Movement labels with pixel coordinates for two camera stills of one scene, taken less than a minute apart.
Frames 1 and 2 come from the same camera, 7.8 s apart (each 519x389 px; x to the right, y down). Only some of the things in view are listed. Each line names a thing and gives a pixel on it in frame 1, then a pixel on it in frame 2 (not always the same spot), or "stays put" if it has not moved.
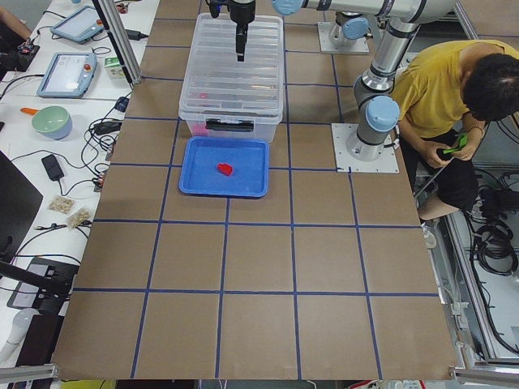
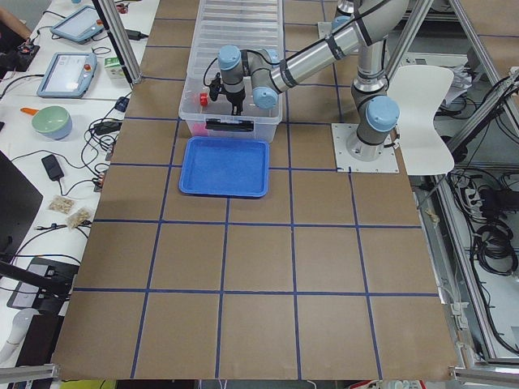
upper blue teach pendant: (79, 26) stays put
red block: (225, 168) -> (203, 99)
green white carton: (113, 68) stays put
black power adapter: (53, 168) stays put
